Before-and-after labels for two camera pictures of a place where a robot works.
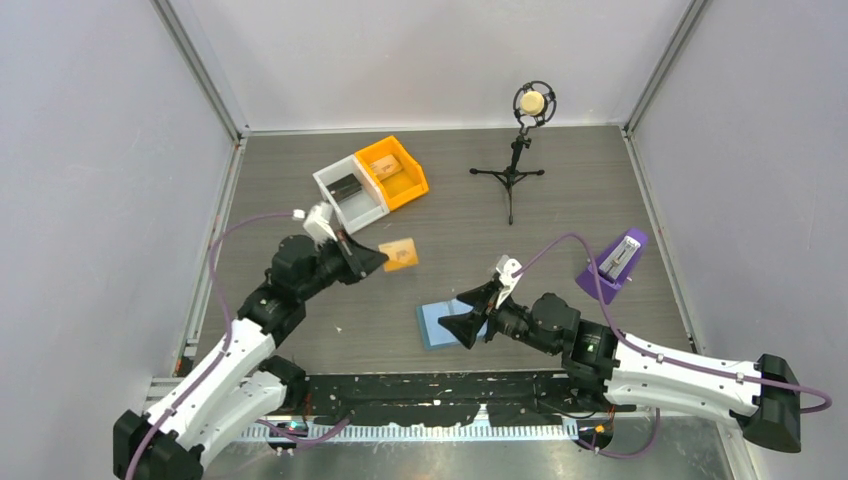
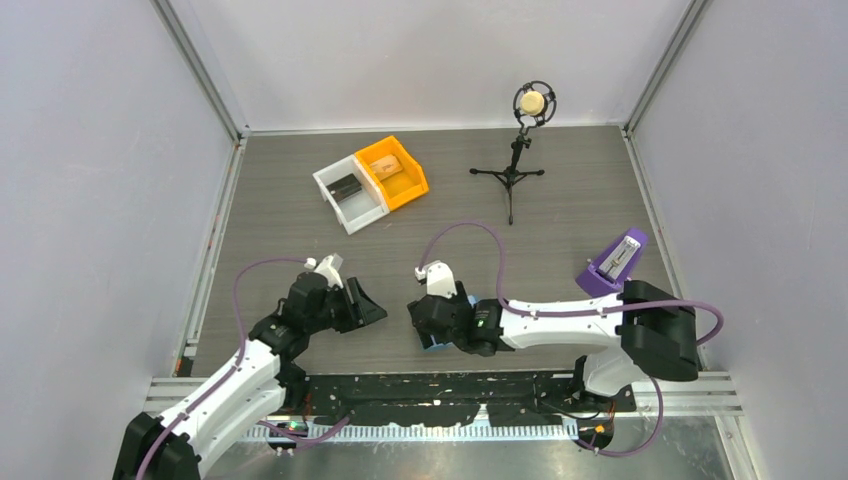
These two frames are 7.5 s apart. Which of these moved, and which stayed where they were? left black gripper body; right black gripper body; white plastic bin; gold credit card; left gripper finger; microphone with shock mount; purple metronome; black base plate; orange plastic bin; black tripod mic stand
Moved: left gripper finger; right black gripper body; left black gripper body; gold credit card
Stayed: purple metronome; black tripod mic stand; black base plate; white plastic bin; microphone with shock mount; orange plastic bin
